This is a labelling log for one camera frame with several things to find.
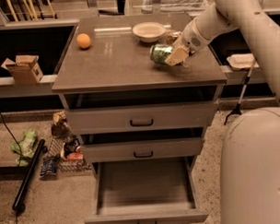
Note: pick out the white styrofoam tray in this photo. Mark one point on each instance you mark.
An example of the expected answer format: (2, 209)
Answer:
(240, 62)

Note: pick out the cardboard box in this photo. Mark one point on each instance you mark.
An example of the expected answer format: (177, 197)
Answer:
(25, 69)

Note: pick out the green chip bag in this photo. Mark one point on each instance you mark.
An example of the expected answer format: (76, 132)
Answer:
(24, 147)

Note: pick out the green soda can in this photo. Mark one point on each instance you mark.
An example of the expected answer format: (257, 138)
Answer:
(160, 52)

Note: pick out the crushed brown snack can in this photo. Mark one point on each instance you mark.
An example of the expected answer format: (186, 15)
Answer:
(172, 36)

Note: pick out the black floor bar left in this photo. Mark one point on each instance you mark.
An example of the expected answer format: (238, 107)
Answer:
(18, 205)

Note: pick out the grey middle drawer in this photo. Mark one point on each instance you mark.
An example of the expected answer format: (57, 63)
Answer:
(150, 149)

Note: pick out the grey drawer cabinet with counter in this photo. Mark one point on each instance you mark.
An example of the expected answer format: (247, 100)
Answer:
(116, 71)

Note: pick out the brown snack bag on floor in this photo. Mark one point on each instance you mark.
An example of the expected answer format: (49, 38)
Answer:
(59, 125)

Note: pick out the grey bottom drawer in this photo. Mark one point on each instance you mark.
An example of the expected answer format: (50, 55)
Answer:
(145, 191)

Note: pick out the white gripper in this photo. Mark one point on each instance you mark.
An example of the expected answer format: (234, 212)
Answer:
(191, 38)

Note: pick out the orange fruit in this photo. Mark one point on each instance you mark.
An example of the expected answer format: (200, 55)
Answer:
(83, 41)

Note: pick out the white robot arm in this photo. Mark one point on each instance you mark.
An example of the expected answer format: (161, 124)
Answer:
(250, 158)

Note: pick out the red and dark snack bags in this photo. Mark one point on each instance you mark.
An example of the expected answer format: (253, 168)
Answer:
(71, 150)

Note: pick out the grey drawer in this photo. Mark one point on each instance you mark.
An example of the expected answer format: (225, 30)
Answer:
(145, 191)
(150, 149)
(129, 119)

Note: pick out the wire basket on floor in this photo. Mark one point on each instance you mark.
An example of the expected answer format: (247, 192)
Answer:
(65, 165)

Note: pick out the grey top drawer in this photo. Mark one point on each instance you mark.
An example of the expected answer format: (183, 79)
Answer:
(129, 119)

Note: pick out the white bowl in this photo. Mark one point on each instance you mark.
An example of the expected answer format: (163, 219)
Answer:
(148, 31)

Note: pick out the blue snack packet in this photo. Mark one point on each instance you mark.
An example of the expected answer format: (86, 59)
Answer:
(48, 167)

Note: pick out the reacher grabber tool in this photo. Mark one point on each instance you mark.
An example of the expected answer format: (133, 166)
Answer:
(236, 110)

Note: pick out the white mat in background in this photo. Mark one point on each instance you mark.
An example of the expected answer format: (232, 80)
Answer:
(175, 6)

